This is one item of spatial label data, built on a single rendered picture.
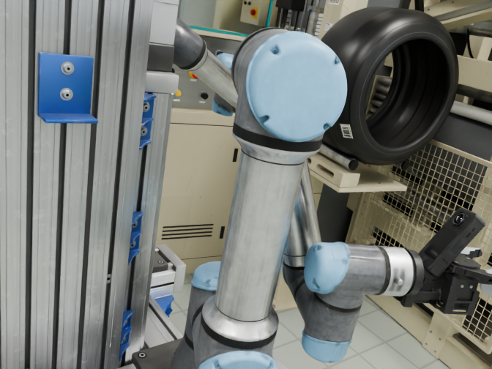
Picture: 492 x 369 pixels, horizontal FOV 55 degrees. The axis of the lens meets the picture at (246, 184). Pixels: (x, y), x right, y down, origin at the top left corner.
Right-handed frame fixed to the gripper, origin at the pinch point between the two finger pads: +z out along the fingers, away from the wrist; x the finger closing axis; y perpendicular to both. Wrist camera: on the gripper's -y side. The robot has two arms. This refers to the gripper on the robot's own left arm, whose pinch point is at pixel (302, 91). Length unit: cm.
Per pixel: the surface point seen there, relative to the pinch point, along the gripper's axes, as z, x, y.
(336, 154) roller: 25.5, 0.6, -20.6
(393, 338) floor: 89, -13, -104
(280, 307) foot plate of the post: 44, 23, -109
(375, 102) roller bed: 70, 37, 1
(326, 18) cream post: 27, 38, 30
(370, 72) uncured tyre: 15.6, -12.6, 13.3
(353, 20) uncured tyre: 15.4, 5.0, 29.1
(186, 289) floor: 3, 49, -115
